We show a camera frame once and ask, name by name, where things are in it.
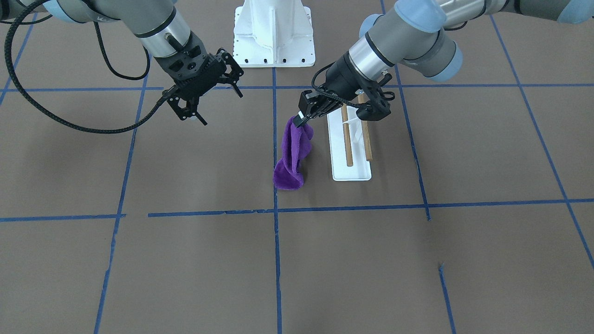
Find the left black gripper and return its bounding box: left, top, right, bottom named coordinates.
left=292, top=51, right=372, bottom=128

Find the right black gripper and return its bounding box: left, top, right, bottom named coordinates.
left=161, top=46, right=244, bottom=126

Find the purple towel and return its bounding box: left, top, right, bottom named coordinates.
left=273, top=116, right=314, bottom=190

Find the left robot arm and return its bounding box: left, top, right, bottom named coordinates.
left=291, top=0, right=593, bottom=128

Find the wooden towel rack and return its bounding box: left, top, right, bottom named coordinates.
left=327, top=104, right=373, bottom=181

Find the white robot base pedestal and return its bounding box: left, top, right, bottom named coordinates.
left=232, top=0, right=316, bottom=68

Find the black braided cable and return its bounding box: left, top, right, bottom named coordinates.
left=4, top=0, right=170, bottom=134

